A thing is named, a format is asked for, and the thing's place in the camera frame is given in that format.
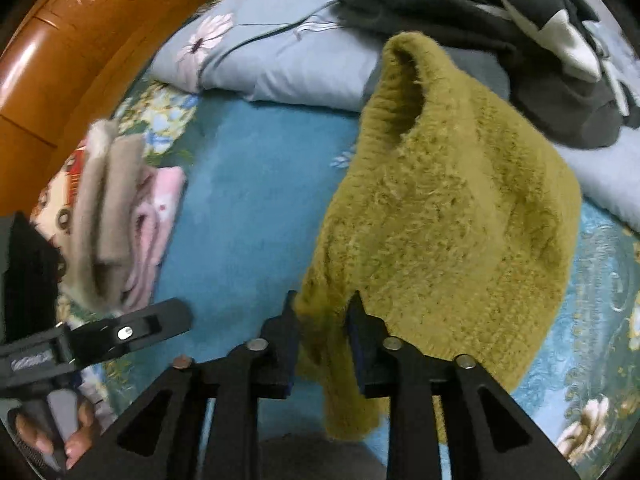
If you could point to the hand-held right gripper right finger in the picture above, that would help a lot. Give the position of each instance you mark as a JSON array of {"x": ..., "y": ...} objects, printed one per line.
[{"x": 357, "y": 360}]

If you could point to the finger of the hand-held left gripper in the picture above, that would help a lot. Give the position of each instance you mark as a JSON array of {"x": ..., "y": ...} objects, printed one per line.
[{"x": 145, "y": 325}]

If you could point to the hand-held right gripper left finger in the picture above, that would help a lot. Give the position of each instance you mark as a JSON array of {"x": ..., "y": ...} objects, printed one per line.
[{"x": 286, "y": 360}]

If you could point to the green knitted sweater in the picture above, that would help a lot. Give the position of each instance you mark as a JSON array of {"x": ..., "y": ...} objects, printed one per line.
[{"x": 450, "y": 240}]

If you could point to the person's left hand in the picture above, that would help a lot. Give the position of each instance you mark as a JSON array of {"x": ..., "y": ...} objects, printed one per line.
[{"x": 82, "y": 442}]

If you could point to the red patterned cloth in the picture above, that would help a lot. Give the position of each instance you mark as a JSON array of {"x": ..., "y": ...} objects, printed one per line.
[{"x": 57, "y": 195}]

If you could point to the folded pink cloth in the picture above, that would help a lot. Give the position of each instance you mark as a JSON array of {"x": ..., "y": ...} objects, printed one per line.
[{"x": 157, "y": 220}]

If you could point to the folded beige cloth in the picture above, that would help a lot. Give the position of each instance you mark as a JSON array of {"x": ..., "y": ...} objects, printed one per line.
[{"x": 107, "y": 210}]

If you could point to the teal floral bed sheet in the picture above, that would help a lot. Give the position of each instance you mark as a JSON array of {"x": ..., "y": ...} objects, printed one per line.
[{"x": 250, "y": 210}]

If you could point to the wooden headboard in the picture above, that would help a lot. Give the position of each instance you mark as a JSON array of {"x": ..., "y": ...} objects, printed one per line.
[{"x": 90, "y": 50}]

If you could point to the blue floral duvet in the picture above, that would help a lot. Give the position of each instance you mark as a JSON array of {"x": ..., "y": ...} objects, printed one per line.
[{"x": 280, "y": 55}]

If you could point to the dark grey garment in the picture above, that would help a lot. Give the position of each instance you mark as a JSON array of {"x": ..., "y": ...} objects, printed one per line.
[{"x": 565, "y": 115}]

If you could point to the black and white garment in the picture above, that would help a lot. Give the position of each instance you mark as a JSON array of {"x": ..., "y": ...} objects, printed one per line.
[{"x": 545, "y": 5}]

